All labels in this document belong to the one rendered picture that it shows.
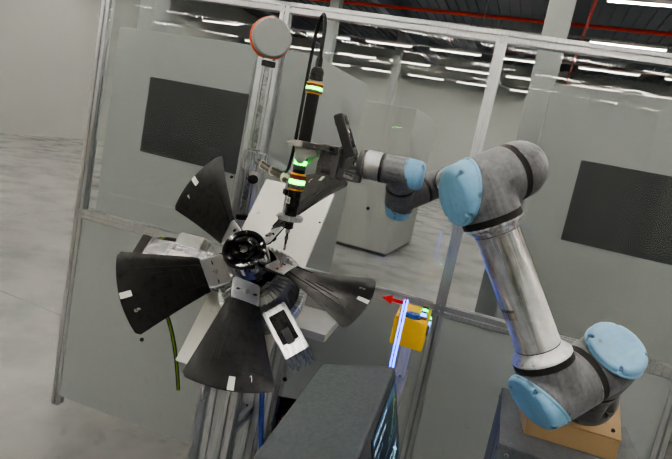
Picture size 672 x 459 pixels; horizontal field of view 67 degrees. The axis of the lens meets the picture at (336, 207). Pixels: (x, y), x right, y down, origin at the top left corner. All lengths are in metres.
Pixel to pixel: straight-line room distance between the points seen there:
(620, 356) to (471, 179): 0.45
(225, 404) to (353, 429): 1.12
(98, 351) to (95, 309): 0.20
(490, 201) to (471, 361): 1.24
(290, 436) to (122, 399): 2.20
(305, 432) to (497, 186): 0.56
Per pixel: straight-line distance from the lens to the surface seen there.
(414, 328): 1.58
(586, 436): 1.32
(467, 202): 0.94
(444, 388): 2.17
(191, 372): 1.29
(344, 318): 1.27
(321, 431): 0.61
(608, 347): 1.14
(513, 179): 0.99
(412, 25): 2.06
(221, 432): 1.76
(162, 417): 2.69
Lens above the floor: 1.56
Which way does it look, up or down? 8 degrees down
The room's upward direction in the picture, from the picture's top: 11 degrees clockwise
